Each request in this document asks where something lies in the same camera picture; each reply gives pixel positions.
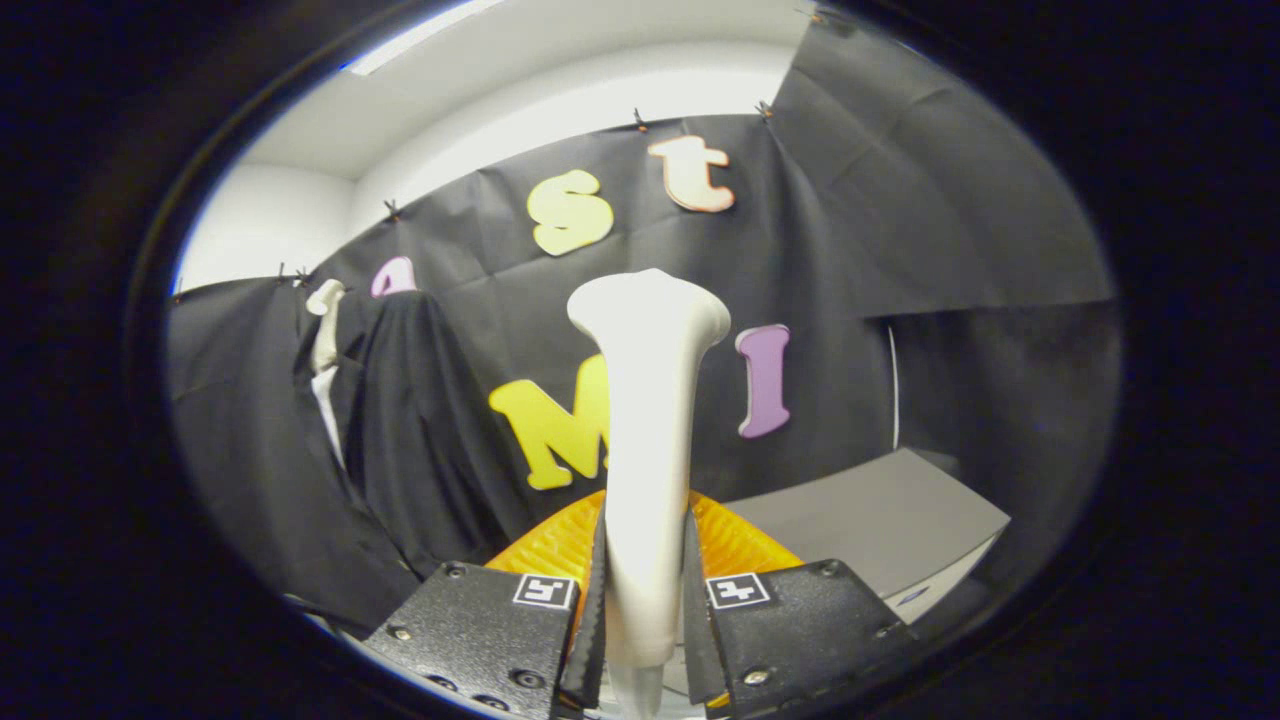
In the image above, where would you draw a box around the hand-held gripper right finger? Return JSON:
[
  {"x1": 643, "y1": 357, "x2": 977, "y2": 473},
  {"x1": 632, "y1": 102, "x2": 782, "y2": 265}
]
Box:
[{"x1": 683, "y1": 490, "x2": 921, "y2": 716}]

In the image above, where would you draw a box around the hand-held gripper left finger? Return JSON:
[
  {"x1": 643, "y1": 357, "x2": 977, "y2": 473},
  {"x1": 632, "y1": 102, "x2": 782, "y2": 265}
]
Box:
[{"x1": 362, "y1": 488, "x2": 609, "y2": 719}]

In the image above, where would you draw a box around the white garment steamer with hose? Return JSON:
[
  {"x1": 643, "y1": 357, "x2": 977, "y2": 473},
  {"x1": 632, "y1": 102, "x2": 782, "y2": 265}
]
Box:
[{"x1": 566, "y1": 268, "x2": 733, "y2": 720}]

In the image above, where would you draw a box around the black suit jacket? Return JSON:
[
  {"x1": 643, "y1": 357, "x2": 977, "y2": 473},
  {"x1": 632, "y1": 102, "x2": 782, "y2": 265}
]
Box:
[{"x1": 290, "y1": 290, "x2": 531, "y2": 576}]

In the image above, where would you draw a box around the grey cabinet with drawer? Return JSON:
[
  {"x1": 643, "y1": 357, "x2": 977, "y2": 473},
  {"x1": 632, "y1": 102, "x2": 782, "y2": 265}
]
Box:
[{"x1": 720, "y1": 447, "x2": 1013, "y2": 626}]

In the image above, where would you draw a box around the black backdrop cloth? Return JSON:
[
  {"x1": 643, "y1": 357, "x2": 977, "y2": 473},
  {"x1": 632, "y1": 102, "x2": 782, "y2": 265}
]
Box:
[{"x1": 165, "y1": 10, "x2": 1123, "y2": 651}]

